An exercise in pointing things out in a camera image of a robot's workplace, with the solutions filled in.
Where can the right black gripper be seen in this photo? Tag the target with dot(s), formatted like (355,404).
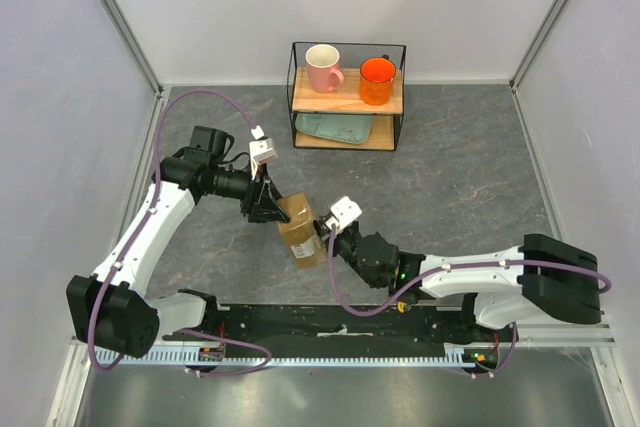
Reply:
(323,228)

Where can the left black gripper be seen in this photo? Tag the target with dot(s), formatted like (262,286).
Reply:
(260,204)

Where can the brown cardboard express box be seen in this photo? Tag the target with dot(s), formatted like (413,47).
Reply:
(299,233)

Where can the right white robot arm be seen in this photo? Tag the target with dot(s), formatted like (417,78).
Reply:
(540,276)

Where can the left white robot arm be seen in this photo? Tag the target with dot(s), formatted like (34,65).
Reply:
(109,309)

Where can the teal rectangular plate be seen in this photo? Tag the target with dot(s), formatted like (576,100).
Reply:
(347,128)

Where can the pink ceramic mug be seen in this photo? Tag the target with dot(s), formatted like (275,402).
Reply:
(323,69)

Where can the orange glass cup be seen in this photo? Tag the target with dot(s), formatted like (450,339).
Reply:
(377,76)

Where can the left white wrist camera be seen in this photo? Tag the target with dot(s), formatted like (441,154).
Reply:
(261,150)

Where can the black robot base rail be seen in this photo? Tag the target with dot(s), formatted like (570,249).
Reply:
(329,330)

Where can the black wire wooden shelf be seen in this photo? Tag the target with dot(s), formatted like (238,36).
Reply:
(301,98)

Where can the slotted cable duct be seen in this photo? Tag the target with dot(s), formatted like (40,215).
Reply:
(193,355)

